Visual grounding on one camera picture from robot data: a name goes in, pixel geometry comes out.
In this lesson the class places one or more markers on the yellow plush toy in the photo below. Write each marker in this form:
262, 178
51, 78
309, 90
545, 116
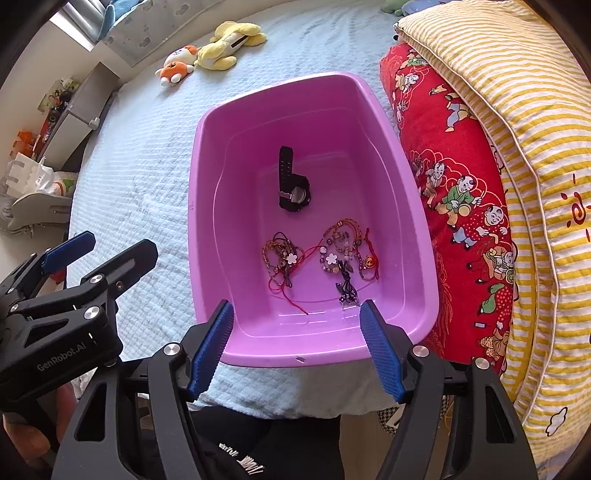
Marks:
226, 44

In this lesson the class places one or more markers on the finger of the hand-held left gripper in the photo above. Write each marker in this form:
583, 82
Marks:
69, 249
124, 263

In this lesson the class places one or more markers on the red printed quilt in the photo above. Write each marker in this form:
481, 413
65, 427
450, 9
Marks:
457, 184

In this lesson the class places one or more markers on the grey nightstand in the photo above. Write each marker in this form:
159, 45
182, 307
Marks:
78, 106

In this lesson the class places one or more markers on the green plush toy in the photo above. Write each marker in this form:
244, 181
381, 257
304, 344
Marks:
395, 4

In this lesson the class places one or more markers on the light blue quilted blanket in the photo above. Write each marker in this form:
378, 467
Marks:
152, 161

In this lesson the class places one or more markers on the person's legs in dark pants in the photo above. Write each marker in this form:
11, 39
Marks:
258, 447

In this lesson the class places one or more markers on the yellow striped quilt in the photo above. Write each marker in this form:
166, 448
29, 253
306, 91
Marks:
531, 138

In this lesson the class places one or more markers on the window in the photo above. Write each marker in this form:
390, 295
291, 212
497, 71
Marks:
76, 25

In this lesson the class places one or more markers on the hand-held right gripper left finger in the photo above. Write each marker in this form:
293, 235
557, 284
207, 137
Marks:
210, 350

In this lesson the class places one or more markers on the grey chair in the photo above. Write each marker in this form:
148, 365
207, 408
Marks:
32, 210

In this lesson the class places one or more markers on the person's left hand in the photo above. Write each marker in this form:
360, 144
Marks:
23, 438

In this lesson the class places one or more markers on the purple plastic basin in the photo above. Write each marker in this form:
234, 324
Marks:
240, 184

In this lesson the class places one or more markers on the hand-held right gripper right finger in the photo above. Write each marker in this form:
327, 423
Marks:
383, 350

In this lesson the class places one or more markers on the blue printed pillow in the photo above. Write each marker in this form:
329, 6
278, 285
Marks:
418, 3

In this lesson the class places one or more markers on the black and white checkered bag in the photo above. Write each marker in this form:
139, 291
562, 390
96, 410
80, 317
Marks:
388, 420

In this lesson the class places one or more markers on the black wrist watch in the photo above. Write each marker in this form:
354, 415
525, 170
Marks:
291, 184

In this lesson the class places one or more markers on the orange and white plush toy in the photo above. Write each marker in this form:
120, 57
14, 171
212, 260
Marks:
178, 64

